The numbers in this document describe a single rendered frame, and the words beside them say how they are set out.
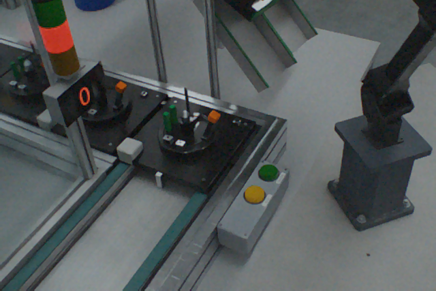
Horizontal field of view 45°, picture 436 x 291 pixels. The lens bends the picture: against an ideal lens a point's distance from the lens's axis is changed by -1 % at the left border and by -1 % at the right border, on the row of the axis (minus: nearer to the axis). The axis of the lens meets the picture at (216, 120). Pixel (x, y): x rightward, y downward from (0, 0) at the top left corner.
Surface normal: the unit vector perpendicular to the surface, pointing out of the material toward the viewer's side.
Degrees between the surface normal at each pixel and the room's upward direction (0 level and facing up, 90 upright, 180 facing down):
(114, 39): 0
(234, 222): 0
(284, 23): 45
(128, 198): 0
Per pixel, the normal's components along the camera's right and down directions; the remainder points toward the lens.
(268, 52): 0.51, -0.26
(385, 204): 0.33, 0.61
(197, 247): -0.06, -0.75
